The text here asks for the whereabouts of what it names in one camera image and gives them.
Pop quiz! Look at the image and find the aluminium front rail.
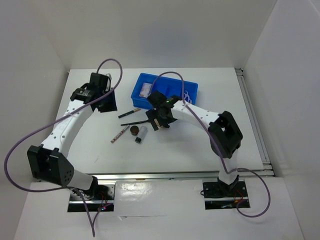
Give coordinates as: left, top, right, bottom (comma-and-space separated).
91, 171, 219, 181

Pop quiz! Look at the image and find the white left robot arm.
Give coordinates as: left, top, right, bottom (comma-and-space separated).
27, 72, 117, 200

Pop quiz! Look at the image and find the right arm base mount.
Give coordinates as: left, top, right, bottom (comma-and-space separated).
200, 181, 251, 210

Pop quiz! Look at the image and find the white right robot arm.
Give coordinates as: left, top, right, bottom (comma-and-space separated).
146, 90, 243, 196

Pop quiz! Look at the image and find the clear bottle black cap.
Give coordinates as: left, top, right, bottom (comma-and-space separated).
135, 126, 148, 144

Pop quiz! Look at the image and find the dark green gold mascara tube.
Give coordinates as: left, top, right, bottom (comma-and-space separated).
118, 108, 141, 119

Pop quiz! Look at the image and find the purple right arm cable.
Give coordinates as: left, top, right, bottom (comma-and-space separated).
149, 71, 271, 218

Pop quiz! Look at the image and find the black makeup brush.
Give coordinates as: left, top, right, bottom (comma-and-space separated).
120, 119, 150, 126

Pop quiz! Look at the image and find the round brown cosmetic jar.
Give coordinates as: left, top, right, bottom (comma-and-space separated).
129, 125, 139, 136

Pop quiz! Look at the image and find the beige foundation bottle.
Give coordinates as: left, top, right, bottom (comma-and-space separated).
154, 119, 170, 129

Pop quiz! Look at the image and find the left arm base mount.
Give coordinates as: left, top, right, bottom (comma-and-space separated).
67, 182, 116, 213

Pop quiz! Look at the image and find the blue divided plastic bin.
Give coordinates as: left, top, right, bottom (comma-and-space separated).
131, 73, 198, 110

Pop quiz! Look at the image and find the clear blush palette case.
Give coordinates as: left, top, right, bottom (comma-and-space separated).
138, 82, 152, 99

